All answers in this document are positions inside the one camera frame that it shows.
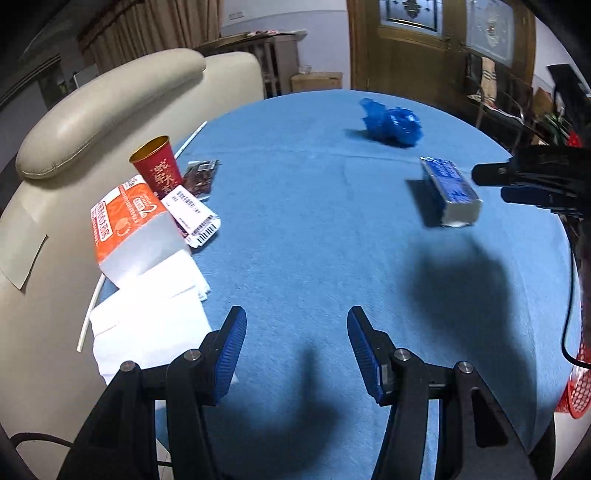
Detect red plastic basket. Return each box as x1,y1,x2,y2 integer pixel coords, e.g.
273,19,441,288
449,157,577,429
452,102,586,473
555,344,591,420

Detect blue tablecloth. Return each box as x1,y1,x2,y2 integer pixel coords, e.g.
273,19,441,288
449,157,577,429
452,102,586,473
99,89,583,480

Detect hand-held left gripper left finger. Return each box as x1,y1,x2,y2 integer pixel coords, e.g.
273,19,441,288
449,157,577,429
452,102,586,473
58,305,247,480

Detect wooden slatted crib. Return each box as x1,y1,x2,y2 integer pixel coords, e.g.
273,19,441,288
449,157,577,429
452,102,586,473
194,28,309,100

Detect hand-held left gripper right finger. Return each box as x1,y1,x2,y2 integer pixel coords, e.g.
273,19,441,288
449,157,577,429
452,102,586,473
347,306,539,480

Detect brown cardboard box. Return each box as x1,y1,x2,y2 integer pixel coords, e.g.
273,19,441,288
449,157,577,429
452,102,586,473
291,71,343,93

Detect blue carton box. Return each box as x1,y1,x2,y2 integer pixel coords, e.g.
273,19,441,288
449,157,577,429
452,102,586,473
419,157,483,229

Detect white tissue stack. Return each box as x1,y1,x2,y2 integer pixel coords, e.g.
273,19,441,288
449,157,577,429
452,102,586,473
89,251,238,386

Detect beige curtains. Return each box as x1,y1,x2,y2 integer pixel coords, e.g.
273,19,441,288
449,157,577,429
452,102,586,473
78,0,222,75

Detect dark metal chair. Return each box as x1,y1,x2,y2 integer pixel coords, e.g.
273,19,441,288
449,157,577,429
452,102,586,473
464,51,527,153

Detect wooden double door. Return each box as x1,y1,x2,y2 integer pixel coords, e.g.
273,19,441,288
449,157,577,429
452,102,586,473
346,0,536,121

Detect small white box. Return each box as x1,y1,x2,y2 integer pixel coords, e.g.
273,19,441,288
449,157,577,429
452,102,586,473
161,185,221,249

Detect dark snack packet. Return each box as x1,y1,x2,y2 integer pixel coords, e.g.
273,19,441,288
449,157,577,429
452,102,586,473
182,158,221,199

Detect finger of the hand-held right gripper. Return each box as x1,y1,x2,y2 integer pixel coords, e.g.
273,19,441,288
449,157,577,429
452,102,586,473
501,184,583,217
472,159,525,186

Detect orange and white carton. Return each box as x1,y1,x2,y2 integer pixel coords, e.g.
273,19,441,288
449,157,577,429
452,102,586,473
90,181,191,289

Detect red paper cup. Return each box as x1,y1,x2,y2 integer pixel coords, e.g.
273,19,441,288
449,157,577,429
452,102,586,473
128,135,184,197

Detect beige leather sofa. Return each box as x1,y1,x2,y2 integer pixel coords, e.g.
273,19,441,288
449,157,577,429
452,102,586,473
0,47,266,480

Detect crumpled blue plastic bag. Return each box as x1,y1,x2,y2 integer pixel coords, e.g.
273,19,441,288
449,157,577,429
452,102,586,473
359,98,424,148

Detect striped cloth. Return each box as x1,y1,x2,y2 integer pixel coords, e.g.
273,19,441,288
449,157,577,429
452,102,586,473
480,58,499,104

